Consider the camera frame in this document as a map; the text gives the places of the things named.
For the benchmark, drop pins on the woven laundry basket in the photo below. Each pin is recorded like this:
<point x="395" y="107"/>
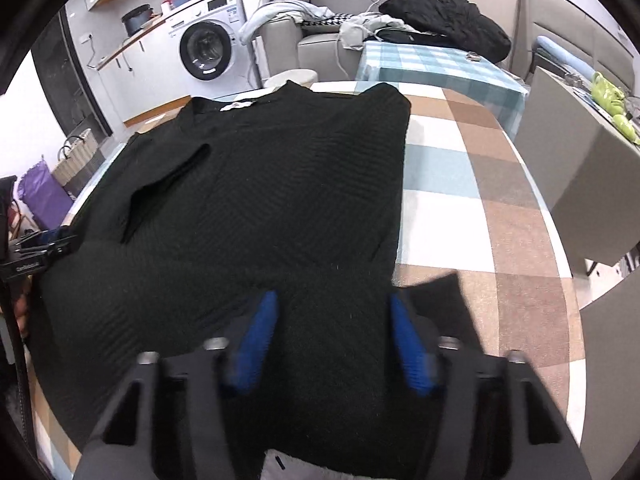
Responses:
<point x="78" y="160"/>

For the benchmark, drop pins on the grey sofa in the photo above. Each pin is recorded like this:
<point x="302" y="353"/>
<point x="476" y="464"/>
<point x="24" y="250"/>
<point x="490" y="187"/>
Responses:
<point x="582" y="27"/>

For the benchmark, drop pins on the white washing machine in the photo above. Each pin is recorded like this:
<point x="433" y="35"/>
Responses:
<point x="211" y="61"/>

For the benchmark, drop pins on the teal checkered small table cloth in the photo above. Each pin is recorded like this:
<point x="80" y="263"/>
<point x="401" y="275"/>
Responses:
<point x="448" y="68"/>

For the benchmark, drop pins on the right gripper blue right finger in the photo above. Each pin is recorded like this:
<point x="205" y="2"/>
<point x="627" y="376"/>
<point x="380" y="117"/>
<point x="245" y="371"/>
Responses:
<point x="416" y="342"/>

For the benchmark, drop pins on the white kitchen cabinet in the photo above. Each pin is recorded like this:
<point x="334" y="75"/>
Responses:
<point x="145" y="75"/>

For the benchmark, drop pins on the purple bag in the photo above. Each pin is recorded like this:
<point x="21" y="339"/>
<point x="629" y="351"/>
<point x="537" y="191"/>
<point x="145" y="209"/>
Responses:
<point x="44" y="196"/>

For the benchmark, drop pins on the light blue blanket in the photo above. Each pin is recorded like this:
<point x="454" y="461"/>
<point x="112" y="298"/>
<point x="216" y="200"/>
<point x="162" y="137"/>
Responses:
<point x="306" y="11"/>

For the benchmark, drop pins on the grey cardboard box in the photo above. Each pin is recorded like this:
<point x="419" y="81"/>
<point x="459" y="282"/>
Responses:
<point x="586" y="171"/>

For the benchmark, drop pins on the white round stool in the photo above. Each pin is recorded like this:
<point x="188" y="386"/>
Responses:
<point x="302" y="77"/>

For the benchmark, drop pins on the yellow-green toy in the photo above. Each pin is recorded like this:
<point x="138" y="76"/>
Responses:
<point x="612" y="100"/>

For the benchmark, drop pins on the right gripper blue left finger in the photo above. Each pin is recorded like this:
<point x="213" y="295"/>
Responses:
<point x="249" y="336"/>

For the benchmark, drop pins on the light grey garment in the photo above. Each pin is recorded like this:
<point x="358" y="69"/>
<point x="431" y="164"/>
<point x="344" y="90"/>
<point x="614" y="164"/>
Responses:
<point x="362" y="26"/>

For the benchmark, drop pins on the black quilted jacket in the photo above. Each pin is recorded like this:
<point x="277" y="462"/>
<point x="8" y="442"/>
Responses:
<point x="459" y="21"/>

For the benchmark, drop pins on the black knit sweater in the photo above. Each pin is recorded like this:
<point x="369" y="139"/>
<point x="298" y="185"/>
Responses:
<point x="296" y="193"/>

